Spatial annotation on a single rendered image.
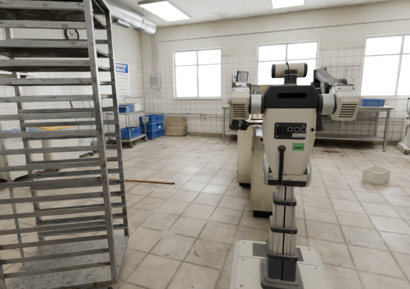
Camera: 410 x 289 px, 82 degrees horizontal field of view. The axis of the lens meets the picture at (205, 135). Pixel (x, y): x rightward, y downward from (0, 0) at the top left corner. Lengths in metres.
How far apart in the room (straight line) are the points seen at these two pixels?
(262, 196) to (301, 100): 1.49
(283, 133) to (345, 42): 5.39
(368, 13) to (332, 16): 0.68
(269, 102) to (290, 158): 0.27
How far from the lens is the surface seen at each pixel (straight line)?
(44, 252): 2.20
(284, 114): 1.11
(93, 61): 1.37
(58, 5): 1.50
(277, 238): 1.35
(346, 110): 1.16
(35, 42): 1.50
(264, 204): 2.48
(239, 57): 6.40
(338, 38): 6.40
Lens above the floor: 1.26
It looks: 11 degrees down
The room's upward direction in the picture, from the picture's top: 1 degrees counter-clockwise
